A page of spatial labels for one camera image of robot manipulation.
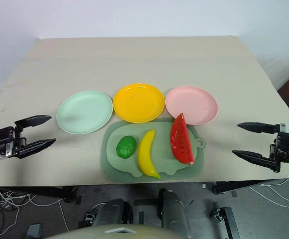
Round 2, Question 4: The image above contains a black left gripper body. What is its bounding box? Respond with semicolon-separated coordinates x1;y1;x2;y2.
0;125;27;158

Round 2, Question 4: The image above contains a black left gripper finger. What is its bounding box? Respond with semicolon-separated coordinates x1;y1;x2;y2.
14;115;53;131
16;138;57;159

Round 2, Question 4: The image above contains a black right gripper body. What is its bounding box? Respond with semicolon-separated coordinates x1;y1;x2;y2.
269;122;289;163

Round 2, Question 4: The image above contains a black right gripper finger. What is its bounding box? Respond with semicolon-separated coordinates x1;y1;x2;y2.
236;121;280;134
231;149;282;173

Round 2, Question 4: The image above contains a light green plate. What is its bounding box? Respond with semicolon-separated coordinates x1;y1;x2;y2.
56;90;114;135

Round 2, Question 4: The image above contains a pink plate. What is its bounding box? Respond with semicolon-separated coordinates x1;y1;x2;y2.
165;86;219;125

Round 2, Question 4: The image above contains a green avocado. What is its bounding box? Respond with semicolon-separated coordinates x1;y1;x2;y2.
116;135;137;159

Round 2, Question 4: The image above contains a yellow plate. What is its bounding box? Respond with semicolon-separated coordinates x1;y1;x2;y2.
113;83;166;124

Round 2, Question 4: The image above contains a black stand foot with caster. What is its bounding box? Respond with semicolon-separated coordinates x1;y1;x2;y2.
210;206;241;239

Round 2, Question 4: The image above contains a red toy watermelon slice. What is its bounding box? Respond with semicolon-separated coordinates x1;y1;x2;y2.
170;112;195;166

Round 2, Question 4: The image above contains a small grey floor box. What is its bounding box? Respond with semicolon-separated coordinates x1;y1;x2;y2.
25;223;42;239

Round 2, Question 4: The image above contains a green pig-shaped silicone mat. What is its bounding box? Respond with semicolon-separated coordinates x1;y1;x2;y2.
100;117;206;182

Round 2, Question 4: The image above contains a dark rounded robot leg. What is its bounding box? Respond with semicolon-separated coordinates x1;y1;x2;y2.
158;188;193;239
86;198;134;228

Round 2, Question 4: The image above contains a yellow toy banana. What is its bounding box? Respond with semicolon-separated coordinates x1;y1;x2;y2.
137;129;161;180

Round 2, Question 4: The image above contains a beige robot torso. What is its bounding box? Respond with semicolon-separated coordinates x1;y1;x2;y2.
44;222;176;239

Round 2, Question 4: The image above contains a black table frame bar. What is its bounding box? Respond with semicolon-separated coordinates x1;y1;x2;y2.
0;185;78;203
212;178;289;195

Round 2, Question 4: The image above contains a white floor cable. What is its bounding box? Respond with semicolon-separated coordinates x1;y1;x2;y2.
248;178;289;210
0;188;70;236

